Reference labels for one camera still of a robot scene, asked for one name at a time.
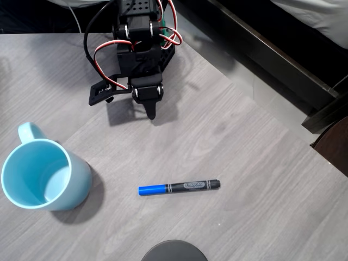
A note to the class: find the blue Crayola marker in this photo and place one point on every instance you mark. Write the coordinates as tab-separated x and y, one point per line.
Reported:
190	185

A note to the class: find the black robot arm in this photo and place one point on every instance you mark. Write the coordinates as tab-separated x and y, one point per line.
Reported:
136	35

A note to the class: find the light blue ceramic mug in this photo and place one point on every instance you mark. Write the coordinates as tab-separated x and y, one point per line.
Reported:
79	176

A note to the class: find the green circuit board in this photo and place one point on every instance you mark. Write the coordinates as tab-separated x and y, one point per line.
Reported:
164	23

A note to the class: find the white cloth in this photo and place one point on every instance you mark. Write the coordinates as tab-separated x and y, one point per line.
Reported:
81	2

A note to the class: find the round black object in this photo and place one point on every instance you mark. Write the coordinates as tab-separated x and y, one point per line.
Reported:
174	251

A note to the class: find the brown wooden furniture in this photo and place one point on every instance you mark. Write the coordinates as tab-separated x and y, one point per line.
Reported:
337	146

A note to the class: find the white mattress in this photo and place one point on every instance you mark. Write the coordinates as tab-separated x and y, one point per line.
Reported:
326	16

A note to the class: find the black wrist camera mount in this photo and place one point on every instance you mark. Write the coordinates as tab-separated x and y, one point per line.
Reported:
95	95

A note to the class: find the dark wooden bed frame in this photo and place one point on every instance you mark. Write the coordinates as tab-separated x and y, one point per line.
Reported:
272	54

